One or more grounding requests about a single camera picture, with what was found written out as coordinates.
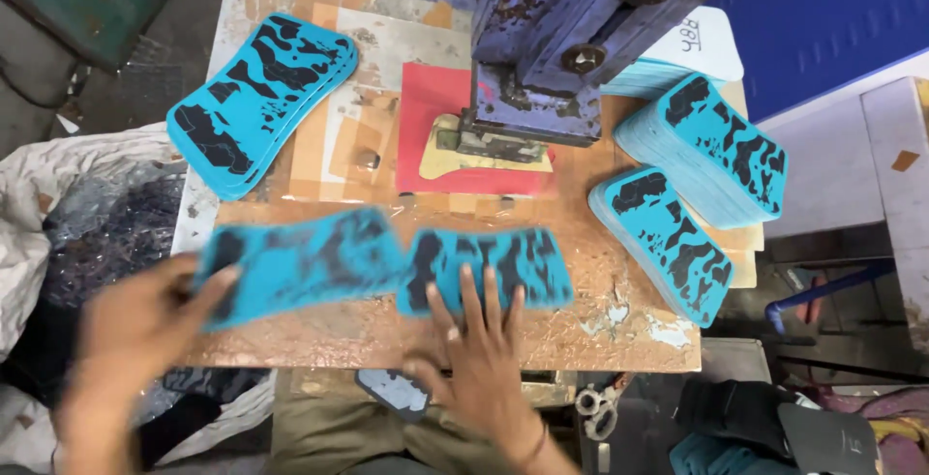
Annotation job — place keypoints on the person's right hand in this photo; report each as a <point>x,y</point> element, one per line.
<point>483,373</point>

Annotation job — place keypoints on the person's left hand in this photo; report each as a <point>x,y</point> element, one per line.
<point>138,330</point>

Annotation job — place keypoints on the short blue camouflage rubber sheet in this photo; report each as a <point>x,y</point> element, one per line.
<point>508,257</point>

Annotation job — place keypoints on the long blue camouflage rubber sheet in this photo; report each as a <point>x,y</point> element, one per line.
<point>305,264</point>

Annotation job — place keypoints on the grey rubber offcut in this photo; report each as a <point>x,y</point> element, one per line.
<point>395,391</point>

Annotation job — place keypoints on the white sack of rubber scraps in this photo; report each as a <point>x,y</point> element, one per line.
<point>87,228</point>

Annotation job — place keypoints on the metal scissors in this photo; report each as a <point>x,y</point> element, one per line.
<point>599,410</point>

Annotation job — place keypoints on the person's olive trousers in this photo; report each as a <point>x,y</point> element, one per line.
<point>348,439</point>

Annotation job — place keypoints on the yellowish cutting die plate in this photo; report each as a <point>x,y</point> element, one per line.
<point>443,163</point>

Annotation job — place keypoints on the tall stack of blue camouflage sheets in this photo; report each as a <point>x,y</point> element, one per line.
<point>668,235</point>
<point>718,148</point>

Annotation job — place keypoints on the red cutting mat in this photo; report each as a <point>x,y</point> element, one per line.
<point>435,141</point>

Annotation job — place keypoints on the thin stack of blue camouflage sheets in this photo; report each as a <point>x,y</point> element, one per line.
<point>261,98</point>

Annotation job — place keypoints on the black bag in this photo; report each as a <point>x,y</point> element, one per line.
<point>747,417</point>

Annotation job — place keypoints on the green metal machine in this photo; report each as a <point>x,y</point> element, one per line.
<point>80,3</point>

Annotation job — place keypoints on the purple rusty press machine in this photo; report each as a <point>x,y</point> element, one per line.
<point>551,32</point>

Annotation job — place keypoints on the blue metal pipe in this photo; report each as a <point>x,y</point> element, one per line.
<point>827,290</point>

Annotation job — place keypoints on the blue sheet stack with white top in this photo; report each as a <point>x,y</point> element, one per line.
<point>697,43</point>

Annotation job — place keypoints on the white cabinet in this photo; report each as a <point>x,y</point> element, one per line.
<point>827,170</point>

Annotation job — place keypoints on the blue wall panel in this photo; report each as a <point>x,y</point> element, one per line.
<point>834,18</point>

